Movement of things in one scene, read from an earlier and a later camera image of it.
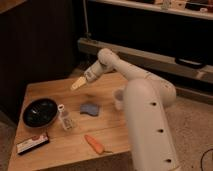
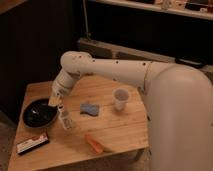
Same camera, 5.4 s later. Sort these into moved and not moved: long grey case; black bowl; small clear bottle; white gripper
Moved: white gripper
Not moved: black bowl; small clear bottle; long grey case
